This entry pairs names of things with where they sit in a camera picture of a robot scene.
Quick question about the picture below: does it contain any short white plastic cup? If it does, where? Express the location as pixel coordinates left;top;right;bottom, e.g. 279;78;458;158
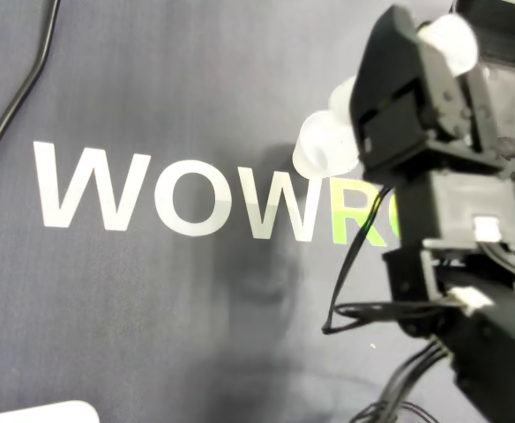
291;108;361;178

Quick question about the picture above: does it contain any thin black gripper servo cable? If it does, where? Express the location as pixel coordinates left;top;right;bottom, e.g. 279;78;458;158
321;184;461;336

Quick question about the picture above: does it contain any thick black cable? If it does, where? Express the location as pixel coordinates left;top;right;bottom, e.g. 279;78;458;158
0;0;63;189

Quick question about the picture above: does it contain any black arm wire bundle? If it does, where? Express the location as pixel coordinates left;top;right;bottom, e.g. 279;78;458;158
349;341;455;423

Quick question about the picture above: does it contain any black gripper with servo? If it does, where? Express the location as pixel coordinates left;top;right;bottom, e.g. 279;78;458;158
348;4;504;176

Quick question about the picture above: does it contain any dark grey WOWROBO mat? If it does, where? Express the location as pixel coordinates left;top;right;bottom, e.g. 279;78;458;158
0;0;515;423

